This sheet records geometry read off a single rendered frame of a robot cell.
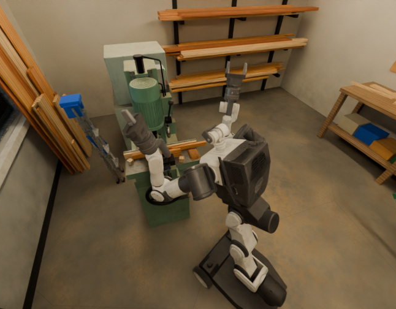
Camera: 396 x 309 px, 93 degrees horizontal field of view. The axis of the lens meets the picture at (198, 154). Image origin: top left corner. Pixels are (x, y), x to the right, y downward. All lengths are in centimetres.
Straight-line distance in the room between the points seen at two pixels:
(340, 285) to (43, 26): 449
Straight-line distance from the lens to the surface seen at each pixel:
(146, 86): 122
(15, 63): 281
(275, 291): 176
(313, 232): 251
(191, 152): 155
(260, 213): 110
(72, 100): 208
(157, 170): 90
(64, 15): 361
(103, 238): 236
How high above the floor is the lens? 199
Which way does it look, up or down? 44 degrees down
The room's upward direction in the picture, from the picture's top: 1 degrees clockwise
